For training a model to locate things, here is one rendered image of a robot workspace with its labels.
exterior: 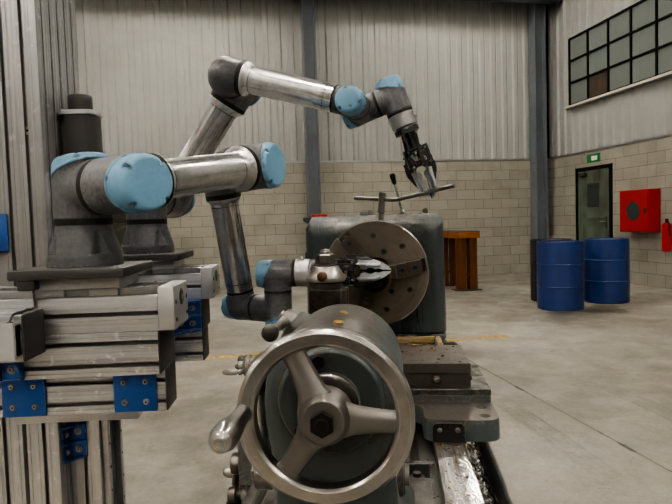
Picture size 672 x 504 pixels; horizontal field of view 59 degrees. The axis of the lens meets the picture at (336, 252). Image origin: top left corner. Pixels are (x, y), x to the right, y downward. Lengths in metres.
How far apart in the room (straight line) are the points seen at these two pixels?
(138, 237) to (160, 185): 0.57
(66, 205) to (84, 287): 0.17
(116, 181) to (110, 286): 0.22
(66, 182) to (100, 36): 11.07
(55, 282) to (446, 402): 0.80
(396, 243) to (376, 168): 10.35
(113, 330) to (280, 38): 11.18
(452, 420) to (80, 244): 0.79
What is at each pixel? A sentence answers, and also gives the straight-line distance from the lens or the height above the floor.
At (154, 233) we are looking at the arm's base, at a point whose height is 1.22.
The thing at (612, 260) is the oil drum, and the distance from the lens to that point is 8.75.
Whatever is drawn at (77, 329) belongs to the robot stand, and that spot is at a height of 1.04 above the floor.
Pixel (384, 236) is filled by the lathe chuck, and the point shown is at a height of 1.19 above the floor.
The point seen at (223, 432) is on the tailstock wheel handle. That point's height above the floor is 1.09.
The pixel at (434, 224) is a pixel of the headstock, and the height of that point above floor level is 1.22.
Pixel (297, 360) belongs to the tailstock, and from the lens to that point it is 0.49.
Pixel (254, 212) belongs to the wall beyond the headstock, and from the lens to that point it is 11.64.
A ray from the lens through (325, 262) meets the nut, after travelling 1.17.
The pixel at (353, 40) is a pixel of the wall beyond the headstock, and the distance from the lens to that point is 12.49.
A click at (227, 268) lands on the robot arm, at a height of 1.12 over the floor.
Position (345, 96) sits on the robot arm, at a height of 1.56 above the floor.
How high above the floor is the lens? 1.24
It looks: 3 degrees down
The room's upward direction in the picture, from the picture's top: 2 degrees counter-clockwise
